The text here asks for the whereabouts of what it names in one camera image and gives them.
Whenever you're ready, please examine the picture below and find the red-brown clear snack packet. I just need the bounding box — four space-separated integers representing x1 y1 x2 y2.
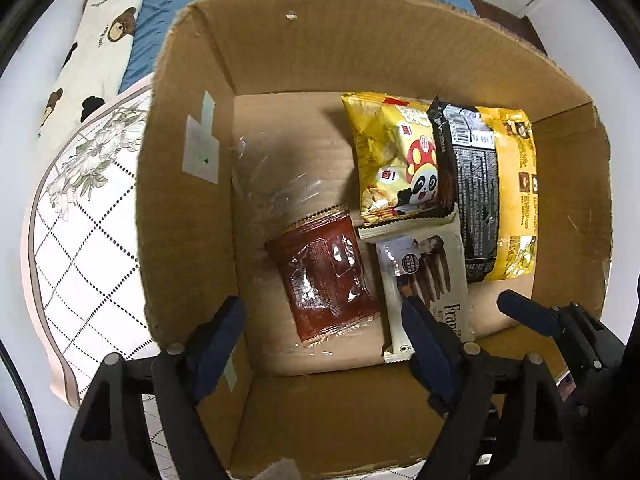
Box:
264 203 382 346

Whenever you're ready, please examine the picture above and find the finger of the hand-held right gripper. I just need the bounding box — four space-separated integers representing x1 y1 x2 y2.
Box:
496 290 576 356

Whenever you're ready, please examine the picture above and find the black and yellow snack packet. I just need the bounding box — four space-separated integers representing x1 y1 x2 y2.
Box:
426 95 540 283

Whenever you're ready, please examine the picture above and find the white chocolate biscuit packet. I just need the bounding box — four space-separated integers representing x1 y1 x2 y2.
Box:
357 203 471 365

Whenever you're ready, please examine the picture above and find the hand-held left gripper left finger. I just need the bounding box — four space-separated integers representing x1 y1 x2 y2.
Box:
60 295 248 480

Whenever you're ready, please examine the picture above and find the yellow panda snack packet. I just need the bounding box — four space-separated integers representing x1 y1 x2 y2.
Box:
341 91 453 227

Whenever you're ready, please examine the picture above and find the bear print pillow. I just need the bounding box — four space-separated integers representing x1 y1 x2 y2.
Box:
36 0 147 138

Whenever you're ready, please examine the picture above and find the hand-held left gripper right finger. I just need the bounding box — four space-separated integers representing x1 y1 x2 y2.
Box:
400 296 593 480

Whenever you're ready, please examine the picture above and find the brown cardboard box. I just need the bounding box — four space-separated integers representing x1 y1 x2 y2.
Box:
136 0 615 480

